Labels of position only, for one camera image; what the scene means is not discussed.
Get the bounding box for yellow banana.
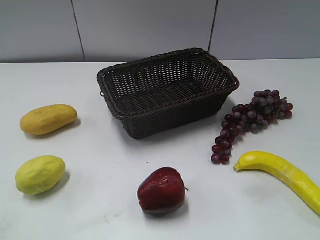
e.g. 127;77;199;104
233;151;320;214

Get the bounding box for black woven basket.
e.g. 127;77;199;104
97;48;240;140

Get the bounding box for red apple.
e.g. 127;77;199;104
137;166;187;216

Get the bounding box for purple grape bunch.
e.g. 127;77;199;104
211;89;294;165

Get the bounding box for orange yellow mango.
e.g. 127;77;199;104
20;104;78;136

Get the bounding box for green yellow mango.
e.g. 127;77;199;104
15;155;66;196

